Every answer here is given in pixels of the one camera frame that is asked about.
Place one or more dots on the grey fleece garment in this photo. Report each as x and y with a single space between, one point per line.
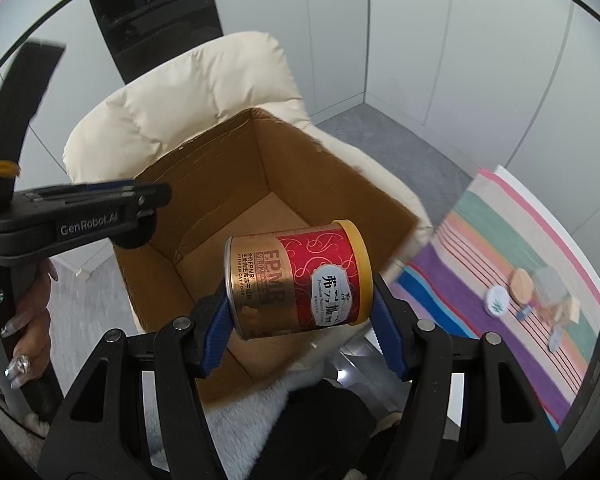
260 410

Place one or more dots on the yellow yarn tie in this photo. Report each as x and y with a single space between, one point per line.
0 168

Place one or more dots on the person's left hand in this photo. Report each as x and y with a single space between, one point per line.
27 330

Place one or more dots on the black curved bar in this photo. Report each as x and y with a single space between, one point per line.
15 100

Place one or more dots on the grey translucent container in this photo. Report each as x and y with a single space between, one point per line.
550 284

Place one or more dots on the small blue tube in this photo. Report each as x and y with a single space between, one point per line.
524 312

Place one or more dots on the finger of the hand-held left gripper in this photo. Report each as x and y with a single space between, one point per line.
150 201
105 186

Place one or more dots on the black trousers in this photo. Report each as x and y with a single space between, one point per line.
325 435

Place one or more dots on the beige powder puff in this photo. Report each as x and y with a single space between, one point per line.
522 286

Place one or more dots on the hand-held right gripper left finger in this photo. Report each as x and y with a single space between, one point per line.
216 332

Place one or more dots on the brown cardboard box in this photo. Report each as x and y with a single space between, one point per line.
220 185

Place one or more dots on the white round lid green print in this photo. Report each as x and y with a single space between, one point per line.
496 301

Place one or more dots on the striped colourful mat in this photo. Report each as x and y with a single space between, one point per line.
480 375

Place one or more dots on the beige rectangular box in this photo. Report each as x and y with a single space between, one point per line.
571 311

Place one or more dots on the red and gold tin can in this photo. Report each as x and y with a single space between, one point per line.
290 285

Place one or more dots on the cream padded chair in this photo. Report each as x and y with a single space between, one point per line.
180 90

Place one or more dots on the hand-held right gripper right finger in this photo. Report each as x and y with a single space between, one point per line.
387 332

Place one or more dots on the chrome chair base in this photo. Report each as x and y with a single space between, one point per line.
350 365

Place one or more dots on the black glass panel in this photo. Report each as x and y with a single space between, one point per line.
150 20

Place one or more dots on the small white bottle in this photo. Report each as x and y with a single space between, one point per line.
555 338

